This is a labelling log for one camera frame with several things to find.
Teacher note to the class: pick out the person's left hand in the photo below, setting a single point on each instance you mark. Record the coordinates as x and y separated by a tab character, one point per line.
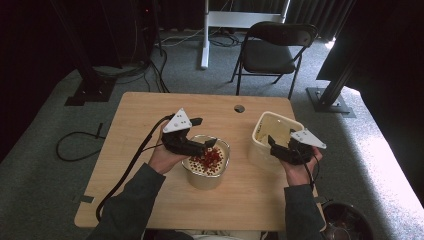
163	160

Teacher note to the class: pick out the dark curtain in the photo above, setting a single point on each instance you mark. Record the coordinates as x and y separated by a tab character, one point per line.
313	16

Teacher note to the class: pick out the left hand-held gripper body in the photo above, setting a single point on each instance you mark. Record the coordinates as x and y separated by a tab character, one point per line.
180	141

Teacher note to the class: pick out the grey table grommet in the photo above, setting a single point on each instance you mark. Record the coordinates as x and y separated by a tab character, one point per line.
239	108

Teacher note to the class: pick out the cream perforated strainer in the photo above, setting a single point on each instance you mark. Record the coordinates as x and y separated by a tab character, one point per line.
200	166

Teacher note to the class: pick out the black metal stand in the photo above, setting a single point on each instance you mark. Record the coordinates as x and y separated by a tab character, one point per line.
91	83
328	100

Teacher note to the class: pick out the steel pot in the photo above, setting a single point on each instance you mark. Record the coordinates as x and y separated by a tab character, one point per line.
203	181

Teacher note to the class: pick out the white desk frame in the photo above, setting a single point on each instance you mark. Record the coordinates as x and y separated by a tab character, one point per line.
205	40

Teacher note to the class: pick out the person's light clothing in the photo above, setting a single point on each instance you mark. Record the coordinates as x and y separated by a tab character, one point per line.
220	237

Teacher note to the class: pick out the red chopped food pieces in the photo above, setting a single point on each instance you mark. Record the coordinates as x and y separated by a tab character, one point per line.
211	158

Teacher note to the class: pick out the dark round bucket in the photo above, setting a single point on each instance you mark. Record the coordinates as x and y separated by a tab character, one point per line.
346	220

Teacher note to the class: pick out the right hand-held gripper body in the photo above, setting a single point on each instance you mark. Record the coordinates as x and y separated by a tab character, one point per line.
296	150

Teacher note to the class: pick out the cream plastic bin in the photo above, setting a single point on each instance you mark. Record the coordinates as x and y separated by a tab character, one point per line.
263	156

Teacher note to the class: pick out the person's right hand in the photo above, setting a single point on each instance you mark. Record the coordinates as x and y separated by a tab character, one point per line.
300	173

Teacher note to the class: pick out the black folding chair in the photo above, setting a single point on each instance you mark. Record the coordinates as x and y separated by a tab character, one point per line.
270	55

